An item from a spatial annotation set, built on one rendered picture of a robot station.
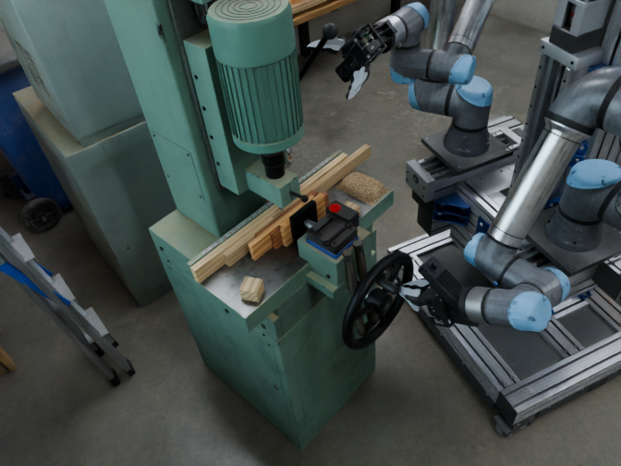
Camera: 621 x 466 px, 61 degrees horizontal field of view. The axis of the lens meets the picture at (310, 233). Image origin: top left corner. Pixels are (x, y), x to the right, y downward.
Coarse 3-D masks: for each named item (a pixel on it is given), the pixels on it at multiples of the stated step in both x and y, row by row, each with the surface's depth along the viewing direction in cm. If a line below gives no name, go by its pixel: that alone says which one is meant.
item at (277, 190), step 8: (248, 168) 140; (256, 168) 139; (248, 176) 140; (256, 176) 137; (264, 176) 137; (288, 176) 136; (296, 176) 136; (248, 184) 143; (256, 184) 140; (264, 184) 137; (272, 184) 134; (280, 184) 134; (288, 184) 135; (296, 184) 137; (256, 192) 142; (264, 192) 139; (272, 192) 136; (280, 192) 134; (288, 192) 136; (272, 200) 139; (280, 200) 136; (288, 200) 138
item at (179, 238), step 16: (160, 224) 167; (176, 224) 167; (192, 224) 166; (160, 240) 165; (176, 240) 161; (192, 240) 161; (208, 240) 160; (176, 256) 163; (192, 256) 156; (304, 304) 145; (272, 320) 137; (288, 320) 142; (272, 336) 143
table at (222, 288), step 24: (336, 192) 156; (360, 216) 148; (240, 264) 138; (264, 264) 138; (288, 264) 137; (216, 288) 133; (288, 288) 135; (336, 288) 134; (240, 312) 127; (264, 312) 131
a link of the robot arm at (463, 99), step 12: (456, 84) 166; (468, 84) 165; (480, 84) 165; (456, 96) 166; (468, 96) 163; (480, 96) 162; (492, 96) 165; (444, 108) 169; (456, 108) 167; (468, 108) 165; (480, 108) 165; (456, 120) 172; (468, 120) 168; (480, 120) 168
